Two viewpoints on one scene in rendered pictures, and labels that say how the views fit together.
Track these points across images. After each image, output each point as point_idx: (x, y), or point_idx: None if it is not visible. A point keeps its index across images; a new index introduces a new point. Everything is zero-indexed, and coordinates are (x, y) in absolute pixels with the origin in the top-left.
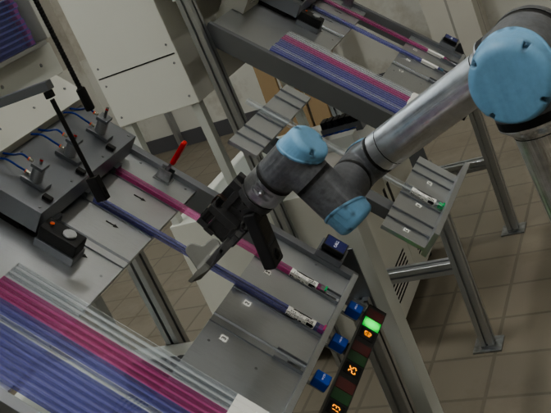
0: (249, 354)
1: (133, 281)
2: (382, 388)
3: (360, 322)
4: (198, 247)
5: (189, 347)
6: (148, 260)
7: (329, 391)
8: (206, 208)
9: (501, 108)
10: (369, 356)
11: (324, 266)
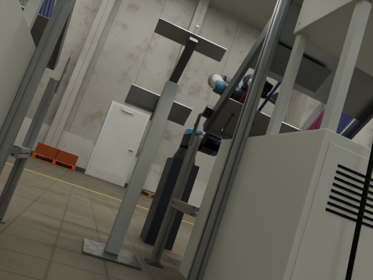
0: None
1: (262, 89)
2: (187, 179)
3: (213, 141)
4: (275, 94)
5: (292, 126)
6: (251, 81)
7: None
8: (268, 82)
9: None
10: (193, 162)
11: None
